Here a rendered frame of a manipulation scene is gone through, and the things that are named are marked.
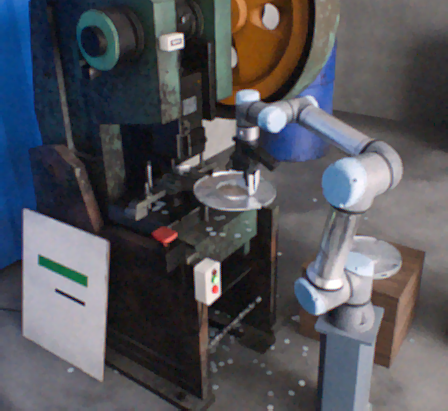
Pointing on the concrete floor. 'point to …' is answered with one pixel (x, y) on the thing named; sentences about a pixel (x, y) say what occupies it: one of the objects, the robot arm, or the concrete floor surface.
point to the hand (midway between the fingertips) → (252, 192)
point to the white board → (65, 291)
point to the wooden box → (386, 347)
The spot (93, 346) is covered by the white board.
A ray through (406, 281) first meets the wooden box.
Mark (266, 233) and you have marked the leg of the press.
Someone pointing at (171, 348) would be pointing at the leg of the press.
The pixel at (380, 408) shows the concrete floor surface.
